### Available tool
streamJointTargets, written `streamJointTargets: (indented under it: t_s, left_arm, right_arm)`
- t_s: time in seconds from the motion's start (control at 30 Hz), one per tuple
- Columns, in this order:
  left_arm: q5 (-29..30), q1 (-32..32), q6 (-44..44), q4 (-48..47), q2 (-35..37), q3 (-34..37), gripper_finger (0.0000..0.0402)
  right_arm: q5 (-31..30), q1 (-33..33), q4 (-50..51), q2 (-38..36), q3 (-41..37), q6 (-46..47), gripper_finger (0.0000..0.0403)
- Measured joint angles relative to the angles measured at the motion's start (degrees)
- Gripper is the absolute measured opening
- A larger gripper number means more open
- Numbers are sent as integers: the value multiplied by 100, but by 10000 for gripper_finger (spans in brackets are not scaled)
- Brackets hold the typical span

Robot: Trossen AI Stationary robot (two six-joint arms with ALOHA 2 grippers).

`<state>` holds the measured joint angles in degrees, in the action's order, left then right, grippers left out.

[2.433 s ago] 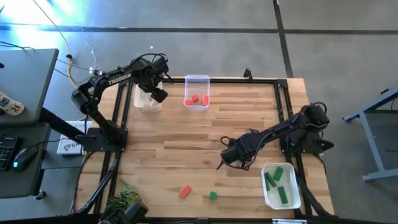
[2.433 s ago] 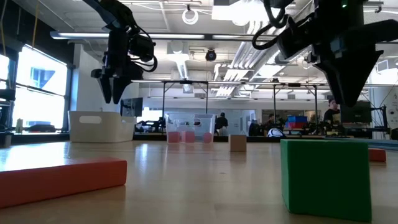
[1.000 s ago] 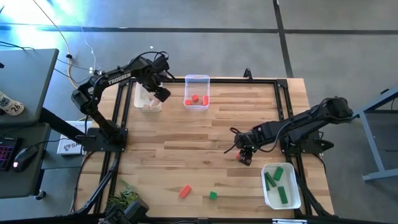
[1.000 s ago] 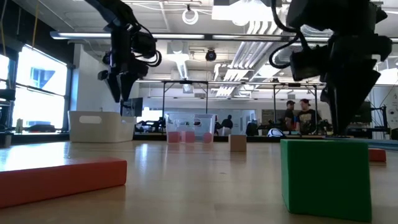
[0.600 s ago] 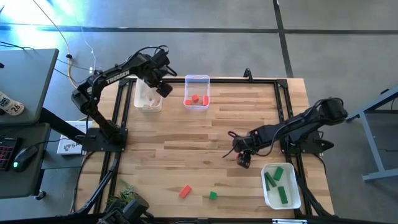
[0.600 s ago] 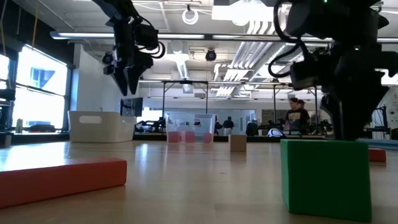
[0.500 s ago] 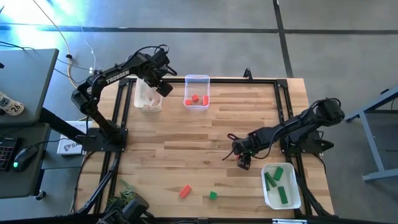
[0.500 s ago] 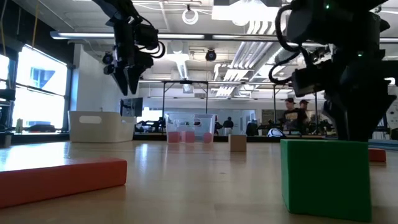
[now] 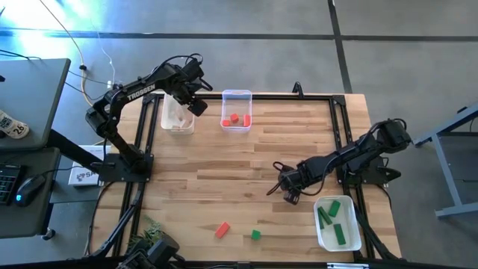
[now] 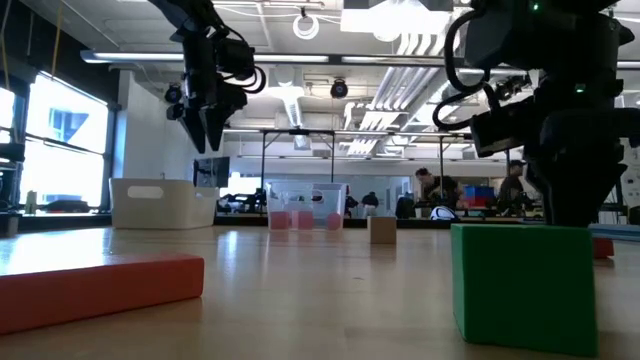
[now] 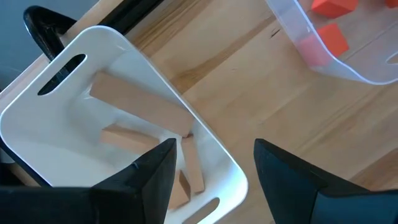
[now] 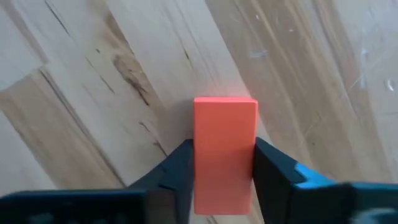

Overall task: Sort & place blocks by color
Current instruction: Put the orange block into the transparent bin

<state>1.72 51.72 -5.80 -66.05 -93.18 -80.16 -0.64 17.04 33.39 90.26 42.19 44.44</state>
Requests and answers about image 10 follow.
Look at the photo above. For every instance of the blue-grey table frame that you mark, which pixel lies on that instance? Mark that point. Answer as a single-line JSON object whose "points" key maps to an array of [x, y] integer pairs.
{"points": [[620, 232]]}

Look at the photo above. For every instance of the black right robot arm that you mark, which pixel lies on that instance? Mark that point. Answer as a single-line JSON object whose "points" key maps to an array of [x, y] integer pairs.
{"points": [[550, 35]]}

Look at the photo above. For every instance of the black overhead bar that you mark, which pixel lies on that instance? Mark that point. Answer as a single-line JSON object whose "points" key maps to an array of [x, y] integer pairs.
{"points": [[335, 59]]}

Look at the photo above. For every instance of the black station frame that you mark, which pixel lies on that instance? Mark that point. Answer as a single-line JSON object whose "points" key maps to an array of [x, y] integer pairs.
{"points": [[441, 165], [298, 132]]}

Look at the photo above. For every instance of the red rounded block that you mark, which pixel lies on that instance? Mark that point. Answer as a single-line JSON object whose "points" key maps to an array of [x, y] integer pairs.
{"points": [[334, 221]]}

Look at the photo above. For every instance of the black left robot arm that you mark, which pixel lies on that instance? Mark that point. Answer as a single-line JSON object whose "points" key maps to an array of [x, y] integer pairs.
{"points": [[185, 12]]}

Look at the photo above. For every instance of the natural wood cube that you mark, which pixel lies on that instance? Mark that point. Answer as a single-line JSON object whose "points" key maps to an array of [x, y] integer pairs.
{"points": [[382, 230]]}

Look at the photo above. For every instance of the large window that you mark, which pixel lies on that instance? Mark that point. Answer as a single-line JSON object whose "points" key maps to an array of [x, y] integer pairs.
{"points": [[65, 170]]}

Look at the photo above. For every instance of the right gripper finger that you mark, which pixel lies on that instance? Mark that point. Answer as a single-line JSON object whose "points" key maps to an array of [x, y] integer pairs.
{"points": [[590, 195], [557, 195]]}

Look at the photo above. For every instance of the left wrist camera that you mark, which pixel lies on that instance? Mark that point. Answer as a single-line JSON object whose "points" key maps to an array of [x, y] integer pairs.
{"points": [[235, 57]]}

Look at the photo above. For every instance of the black ceiling camera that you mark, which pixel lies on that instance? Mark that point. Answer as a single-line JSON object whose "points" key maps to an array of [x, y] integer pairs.
{"points": [[339, 88], [173, 94], [505, 90]]}

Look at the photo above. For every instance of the blue storage box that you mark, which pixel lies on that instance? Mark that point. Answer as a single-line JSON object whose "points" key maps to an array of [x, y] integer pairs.
{"points": [[477, 192]]}

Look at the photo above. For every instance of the white black round object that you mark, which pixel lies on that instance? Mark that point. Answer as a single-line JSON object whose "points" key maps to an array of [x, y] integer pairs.
{"points": [[442, 214]]}

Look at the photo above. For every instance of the green cube block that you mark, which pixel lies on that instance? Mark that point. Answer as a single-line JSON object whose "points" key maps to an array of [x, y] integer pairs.
{"points": [[525, 290]]}

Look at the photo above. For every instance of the white plastic bin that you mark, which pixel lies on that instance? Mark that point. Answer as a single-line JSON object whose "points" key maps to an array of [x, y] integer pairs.
{"points": [[165, 205]]}

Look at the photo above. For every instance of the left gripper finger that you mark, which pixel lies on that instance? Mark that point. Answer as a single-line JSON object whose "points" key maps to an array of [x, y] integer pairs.
{"points": [[195, 127], [217, 125]]}

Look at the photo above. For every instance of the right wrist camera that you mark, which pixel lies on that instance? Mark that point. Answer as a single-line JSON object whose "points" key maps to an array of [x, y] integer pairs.
{"points": [[500, 131]]}

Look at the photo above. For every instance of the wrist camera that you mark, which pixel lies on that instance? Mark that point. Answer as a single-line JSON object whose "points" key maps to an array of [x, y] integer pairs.
{"points": [[235, 57], [500, 131]]}

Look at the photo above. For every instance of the person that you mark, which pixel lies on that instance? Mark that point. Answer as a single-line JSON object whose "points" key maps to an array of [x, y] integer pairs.
{"points": [[370, 202], [435, 187], [510, 187]]}

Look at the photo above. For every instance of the white ceiling unit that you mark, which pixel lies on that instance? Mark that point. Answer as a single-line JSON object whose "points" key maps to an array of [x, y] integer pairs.
{"points": [[395, 20]]}

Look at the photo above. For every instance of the red long block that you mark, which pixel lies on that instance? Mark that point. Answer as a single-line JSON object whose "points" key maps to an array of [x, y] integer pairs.
{"points": [[100, 295]]}

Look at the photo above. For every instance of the black distant robot arm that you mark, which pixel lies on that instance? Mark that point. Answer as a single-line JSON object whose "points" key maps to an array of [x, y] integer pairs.
{"points": [[245, 204]]}

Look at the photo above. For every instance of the clear plastic bin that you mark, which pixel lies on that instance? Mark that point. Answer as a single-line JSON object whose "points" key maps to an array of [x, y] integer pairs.
{"points": [[307, 197]]}

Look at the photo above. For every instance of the black frame cross rail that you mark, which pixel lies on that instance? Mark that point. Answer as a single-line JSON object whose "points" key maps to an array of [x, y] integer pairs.
{"points": [[240, 221]]}

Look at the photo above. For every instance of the red cube block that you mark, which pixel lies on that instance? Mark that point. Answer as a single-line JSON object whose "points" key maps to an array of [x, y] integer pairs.
{"points": [[305, 220], [279, 220]]}

